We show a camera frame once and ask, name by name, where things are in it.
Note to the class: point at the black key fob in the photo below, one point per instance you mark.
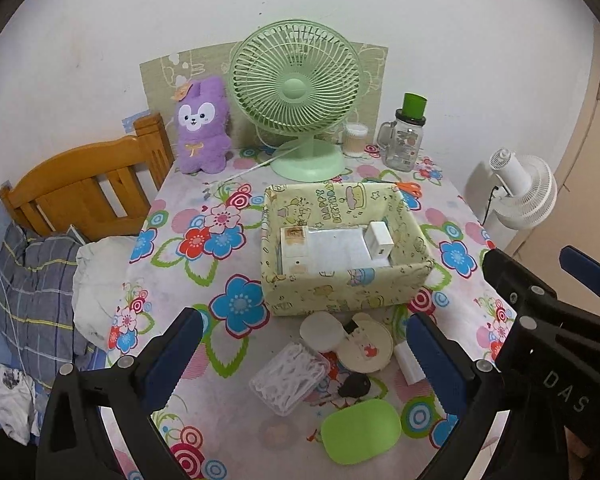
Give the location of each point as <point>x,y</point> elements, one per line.
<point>355,387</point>

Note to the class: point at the cream round printed box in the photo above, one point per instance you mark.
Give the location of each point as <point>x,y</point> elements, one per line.
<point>367,347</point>

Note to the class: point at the white eraser block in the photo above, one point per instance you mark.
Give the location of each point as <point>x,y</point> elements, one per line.
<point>409,362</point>

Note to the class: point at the white printed cloth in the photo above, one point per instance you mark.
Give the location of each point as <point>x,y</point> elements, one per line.
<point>12,400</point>

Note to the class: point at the white round case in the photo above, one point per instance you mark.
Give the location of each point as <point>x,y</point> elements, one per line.
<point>320,332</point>

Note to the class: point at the floral tablecloth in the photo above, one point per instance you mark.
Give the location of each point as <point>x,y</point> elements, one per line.
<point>190,270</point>

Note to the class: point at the white box with brown label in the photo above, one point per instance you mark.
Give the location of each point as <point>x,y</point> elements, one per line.
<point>294,247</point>

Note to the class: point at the cotton swab jar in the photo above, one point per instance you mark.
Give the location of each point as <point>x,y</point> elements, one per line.
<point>355,140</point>

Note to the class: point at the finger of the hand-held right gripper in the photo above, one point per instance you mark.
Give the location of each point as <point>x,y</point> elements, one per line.
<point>515,280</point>
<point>592,272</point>

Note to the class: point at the white charger plug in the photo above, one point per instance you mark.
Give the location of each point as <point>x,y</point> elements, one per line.
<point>378,240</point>

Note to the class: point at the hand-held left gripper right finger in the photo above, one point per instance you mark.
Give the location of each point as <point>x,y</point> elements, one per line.
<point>432,360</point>

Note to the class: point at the printed fabric storage box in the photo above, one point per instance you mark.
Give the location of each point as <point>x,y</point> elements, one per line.
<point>320,295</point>

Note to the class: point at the beige cabinet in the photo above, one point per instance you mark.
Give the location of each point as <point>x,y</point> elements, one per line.
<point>595,160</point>

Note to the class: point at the glass mug with green lid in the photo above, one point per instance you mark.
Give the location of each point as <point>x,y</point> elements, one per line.
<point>405,145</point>

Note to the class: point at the white clip fan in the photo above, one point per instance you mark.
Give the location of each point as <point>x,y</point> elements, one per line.
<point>527,195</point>

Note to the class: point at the purple plush rabbit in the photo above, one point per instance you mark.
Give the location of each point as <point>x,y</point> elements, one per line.
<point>200,125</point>

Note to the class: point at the orange scissors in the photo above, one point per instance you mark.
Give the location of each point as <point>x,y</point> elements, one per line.
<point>410,189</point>

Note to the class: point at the grey plaid pillow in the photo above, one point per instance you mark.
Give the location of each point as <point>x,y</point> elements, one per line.
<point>35,290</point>

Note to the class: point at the white paper booklet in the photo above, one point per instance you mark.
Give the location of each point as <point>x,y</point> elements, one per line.
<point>335,252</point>

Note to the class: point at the clear box of floss picks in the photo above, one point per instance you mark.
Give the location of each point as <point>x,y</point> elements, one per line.
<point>287,377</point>

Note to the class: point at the printed beige wall panel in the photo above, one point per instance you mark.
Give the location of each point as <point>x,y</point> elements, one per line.
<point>160,80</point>

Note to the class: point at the wooden bed headboard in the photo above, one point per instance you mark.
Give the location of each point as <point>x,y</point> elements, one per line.
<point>80,170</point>

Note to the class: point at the green desk fan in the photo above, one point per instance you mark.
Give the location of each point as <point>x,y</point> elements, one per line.
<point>295,90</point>

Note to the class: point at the green soap case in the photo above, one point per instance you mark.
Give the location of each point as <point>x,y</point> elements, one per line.
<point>360,430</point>

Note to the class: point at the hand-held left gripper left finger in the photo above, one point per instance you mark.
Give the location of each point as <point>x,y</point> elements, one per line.
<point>172,360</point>

